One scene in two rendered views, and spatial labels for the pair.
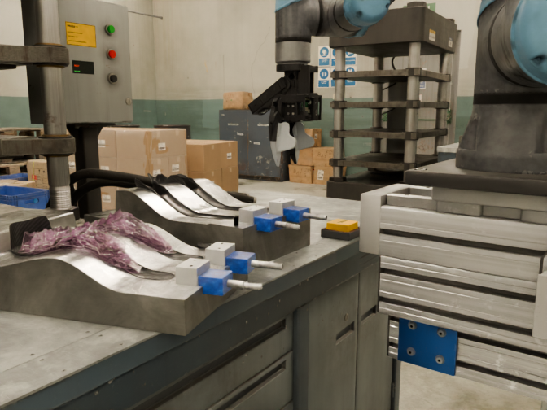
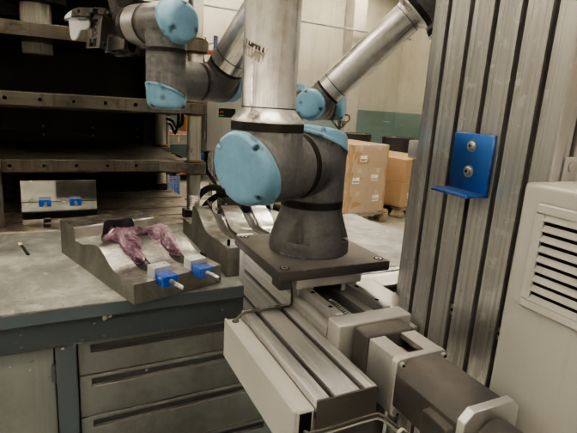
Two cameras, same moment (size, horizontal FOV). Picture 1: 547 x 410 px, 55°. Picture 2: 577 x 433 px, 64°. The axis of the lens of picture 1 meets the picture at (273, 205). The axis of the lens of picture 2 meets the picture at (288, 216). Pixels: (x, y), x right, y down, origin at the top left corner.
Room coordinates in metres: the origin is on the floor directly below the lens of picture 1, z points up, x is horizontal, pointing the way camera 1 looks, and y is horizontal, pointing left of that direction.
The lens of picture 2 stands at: (-0.07, -0.69, 1.30)
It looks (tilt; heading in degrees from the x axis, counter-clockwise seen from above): 13 degrees down; 28
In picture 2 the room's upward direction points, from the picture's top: 4 degrees clockwise
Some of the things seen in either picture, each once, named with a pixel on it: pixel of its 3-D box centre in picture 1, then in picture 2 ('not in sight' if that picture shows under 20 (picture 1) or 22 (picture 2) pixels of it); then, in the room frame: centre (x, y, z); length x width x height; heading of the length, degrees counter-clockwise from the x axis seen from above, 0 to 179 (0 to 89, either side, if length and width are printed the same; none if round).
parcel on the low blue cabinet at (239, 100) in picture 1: (238, 100); not in sight; (8.68, 0.58, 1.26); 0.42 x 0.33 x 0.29; 58
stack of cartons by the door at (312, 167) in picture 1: (317, 155); not in sight; (8.01, -0.67, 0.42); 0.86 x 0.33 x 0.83; 58
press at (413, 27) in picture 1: (396, 118); not in sight; (5.68, -1.33, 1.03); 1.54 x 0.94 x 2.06; 148
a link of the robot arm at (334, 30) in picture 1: (342, 16); (324, 106); (1.13, -0.14, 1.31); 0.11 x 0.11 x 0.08; 11
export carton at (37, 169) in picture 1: (59, 177); not in sight; (6.02, 2.50, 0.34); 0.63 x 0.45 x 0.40; 58
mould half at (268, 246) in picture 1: (194, 214); (238, 230); (1.23, 0.19, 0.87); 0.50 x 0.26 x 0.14; 56
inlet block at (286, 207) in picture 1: (299, 214); not in sight; (1.12, -0.06, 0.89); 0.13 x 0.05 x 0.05; 56
